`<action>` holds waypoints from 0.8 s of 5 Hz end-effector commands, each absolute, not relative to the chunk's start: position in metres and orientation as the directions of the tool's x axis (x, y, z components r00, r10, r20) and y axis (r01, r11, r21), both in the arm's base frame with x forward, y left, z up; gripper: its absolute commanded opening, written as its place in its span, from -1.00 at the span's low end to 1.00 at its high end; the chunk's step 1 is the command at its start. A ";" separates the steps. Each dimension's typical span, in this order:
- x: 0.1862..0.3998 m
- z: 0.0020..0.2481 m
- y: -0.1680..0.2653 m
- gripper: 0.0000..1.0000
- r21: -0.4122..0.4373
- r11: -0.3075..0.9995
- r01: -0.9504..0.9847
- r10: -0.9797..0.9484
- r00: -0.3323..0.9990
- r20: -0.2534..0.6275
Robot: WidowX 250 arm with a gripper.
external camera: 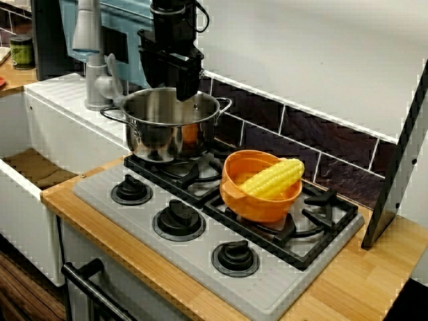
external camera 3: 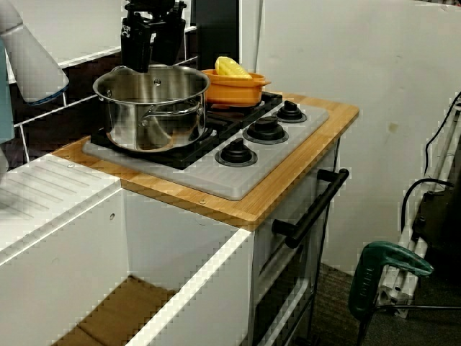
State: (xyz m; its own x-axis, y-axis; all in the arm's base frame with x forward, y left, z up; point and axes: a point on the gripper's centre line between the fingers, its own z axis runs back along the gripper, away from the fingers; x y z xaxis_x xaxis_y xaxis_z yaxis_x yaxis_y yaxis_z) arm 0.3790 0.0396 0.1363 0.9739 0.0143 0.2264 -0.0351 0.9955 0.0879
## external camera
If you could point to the grey toy faucet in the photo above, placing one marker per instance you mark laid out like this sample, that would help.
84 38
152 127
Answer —
97 83

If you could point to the yellow plastic corn cob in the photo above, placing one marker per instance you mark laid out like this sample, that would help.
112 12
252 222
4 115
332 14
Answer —
271 182

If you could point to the black burner grate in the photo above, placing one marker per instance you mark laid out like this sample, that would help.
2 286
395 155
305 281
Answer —
187 174
321 199

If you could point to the black stove knob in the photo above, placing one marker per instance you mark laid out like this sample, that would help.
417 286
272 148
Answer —
177 219
234 259
130 190

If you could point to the black upright panel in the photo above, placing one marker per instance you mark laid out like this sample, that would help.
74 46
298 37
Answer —
50 40

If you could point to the orange plastic pot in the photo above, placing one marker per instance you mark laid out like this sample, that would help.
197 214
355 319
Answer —
261 210

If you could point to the black-edged slanted side panel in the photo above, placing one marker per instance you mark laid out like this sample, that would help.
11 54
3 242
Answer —
401 167

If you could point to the green can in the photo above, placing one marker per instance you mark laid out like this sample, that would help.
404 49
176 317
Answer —
21 53

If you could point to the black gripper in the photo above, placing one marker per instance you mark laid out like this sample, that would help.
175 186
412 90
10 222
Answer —
170 36

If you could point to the stainless steel pot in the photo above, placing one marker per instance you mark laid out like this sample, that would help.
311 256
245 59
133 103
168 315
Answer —
154 140

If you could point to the dark tile backsplash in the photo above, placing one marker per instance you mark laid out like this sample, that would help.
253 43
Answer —
301 133

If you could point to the teal toy microwave box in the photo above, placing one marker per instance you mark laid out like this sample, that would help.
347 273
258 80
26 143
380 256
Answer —
132 72

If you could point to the white toy sink basin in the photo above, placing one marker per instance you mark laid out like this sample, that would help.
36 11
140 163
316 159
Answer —
60 127

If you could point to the grey toy stove panel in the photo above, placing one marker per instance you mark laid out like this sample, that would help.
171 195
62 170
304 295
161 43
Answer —
187 250

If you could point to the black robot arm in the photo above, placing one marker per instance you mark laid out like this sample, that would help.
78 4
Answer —
174 4

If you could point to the toy oven door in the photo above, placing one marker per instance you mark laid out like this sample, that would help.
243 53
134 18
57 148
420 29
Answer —
133 284

